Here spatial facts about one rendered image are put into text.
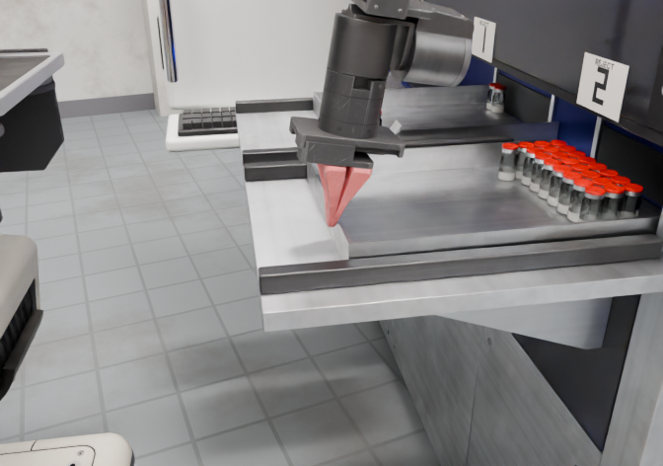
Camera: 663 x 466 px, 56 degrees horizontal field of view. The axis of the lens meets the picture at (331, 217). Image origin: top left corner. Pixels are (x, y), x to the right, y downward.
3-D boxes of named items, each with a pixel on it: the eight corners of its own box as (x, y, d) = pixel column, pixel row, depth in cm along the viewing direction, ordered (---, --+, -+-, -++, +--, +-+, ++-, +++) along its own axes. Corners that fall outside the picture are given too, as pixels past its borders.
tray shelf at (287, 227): (478, 106, 124) (478, 96, 124) (747, 283, 62) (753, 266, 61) (236, 117, 117) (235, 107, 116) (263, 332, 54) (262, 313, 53)
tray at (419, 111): (488, 103, 119) (490, 84, 118) (555, 144, 96) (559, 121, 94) (313, 111, 114) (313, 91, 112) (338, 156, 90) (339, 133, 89)
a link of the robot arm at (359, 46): (329, -2, 57) (348, 5, 52) (398, 9, 59) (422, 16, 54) (318, 73, 59) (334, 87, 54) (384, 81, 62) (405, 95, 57)
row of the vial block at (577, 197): (526, 174, 83) (530, 140, 82) (603, 231, 67) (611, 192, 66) (510, 175, 83) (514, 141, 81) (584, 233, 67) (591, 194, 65)
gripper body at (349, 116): (403, 164, 59) (419, 86, 56) (296, 153, 56) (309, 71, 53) (384, 143, 64) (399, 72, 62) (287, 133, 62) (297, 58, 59)
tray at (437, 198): (545, 163, 88) (548, 139, 86) (667, 246, 65) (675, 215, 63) (307, 179, 82) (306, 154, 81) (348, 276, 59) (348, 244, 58)
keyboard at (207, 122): (355, 109, 144) (356, 98, 143) (371, 125, 131) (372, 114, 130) (179, 118, 136) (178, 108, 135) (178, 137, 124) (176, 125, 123)
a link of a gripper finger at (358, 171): (360, 240, 61) (378, 149, 57) (288, 236, 59) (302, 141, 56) (344, 213, 67) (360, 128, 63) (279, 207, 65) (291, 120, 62)
